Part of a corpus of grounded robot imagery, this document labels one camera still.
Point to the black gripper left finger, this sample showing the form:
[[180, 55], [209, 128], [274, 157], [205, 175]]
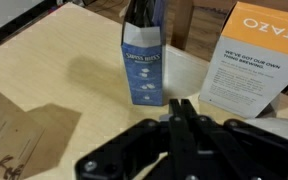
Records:
[[140, 146]]

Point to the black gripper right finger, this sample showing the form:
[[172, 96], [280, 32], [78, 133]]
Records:
[[250, 150]]

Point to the blue Swiss Miss box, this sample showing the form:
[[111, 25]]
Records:
[[145, 76]]

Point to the orange Tazo tea box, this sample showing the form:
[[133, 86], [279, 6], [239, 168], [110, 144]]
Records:
[[250, 66]]

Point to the beige cardboard carton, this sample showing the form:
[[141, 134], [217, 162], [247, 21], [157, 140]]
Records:
[[10, 133]]

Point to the black edged white panel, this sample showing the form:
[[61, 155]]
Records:
[[4, 16]]

